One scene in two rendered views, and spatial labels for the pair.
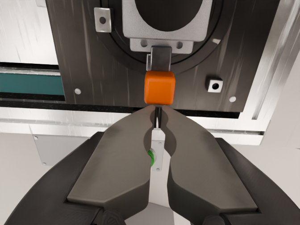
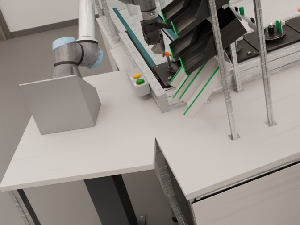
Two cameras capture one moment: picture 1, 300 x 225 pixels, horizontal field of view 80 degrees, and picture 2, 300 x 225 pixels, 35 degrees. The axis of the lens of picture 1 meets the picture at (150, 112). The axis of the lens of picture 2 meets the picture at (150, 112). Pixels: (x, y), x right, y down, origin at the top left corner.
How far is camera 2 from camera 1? 2.30 m
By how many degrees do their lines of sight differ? 65
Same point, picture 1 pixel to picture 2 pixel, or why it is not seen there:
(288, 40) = not seen: hidden behind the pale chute
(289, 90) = (178, 118)
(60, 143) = (137, 70)
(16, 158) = (110, 81)
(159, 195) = (103, 118)
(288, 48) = not seen: hidden behind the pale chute
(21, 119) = (142, 65)
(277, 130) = (160, 126)
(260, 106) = (168, 90)
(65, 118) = (147, 68)
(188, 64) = (172, 70)
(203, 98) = (165, 79)
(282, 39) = not seen: hidden behind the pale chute
